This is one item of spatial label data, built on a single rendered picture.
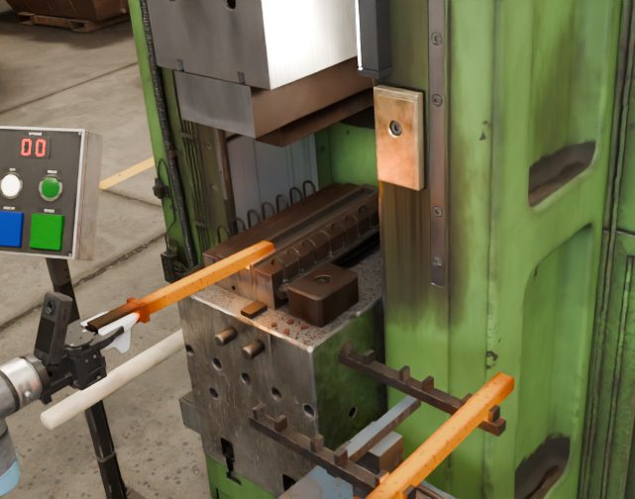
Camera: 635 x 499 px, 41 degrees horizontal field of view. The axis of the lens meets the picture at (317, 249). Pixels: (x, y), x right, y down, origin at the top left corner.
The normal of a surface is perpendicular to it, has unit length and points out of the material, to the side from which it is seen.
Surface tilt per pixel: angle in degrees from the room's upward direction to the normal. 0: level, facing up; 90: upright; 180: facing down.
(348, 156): 90
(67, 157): 60
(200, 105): 90
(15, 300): 0
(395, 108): 90
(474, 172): 90
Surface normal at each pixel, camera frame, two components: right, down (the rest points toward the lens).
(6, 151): -0.28, -0.03
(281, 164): 0.75, 0.26
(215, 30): -0.66, 0.40
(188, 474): -0.07, -0.88
